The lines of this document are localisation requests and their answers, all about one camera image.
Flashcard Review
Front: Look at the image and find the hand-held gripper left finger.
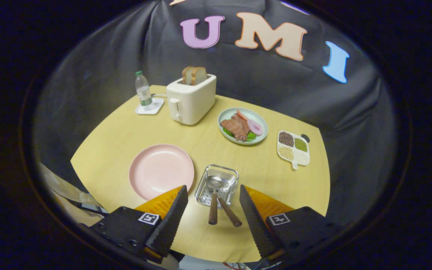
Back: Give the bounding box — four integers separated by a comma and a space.
88, 185, 189, 263

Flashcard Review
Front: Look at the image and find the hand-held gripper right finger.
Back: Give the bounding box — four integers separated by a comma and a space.
238, 184, 346, 263

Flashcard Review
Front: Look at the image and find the metal fork wooden handle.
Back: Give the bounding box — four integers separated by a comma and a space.
210, 184, 243, 228

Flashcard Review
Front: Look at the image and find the metal spoon wooden handle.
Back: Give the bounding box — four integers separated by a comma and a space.
206, 175, 224, 225

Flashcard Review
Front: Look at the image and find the pink round plate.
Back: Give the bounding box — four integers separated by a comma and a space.
129, 144, 195, 201

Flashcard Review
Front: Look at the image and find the clear square drain basket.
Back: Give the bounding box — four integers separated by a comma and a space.
195, 164, 239, 209

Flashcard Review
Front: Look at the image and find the pile of pale beans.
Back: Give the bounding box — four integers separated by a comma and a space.
278, 146, 294, 161

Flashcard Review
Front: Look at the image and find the white divided dish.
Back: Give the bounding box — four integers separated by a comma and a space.
277, 130, 311, 170

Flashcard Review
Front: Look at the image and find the green lettuce leaf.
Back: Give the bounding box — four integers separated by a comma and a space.
222, 127, 257, 142

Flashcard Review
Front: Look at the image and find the pile of dark beans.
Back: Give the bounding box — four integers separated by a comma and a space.
279, 131, 295, 147

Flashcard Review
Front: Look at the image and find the pink ham slice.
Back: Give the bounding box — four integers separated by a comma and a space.
247, 119, 264, 136

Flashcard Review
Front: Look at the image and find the brown meat slice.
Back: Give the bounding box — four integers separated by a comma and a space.
231, 114, 251, 135
220, 118, 247, 141

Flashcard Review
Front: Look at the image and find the pale green oval plate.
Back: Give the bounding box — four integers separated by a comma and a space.
218, 108, 269, 146

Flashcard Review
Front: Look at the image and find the person's beige clothing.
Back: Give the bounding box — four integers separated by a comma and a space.
38, 161, 108, 225

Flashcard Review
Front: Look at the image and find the white square coaster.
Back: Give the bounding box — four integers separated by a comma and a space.
135, 97, 165, 115

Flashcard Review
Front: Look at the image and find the white toaster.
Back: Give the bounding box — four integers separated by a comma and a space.
166, 74, 217, 126

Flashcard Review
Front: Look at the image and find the clear water bottle green cap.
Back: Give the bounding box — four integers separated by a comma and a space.
135, 70, 153, 107

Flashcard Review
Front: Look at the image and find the bread slice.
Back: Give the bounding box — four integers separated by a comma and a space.
181, 66, 196, 85
190, 67, 208, 86

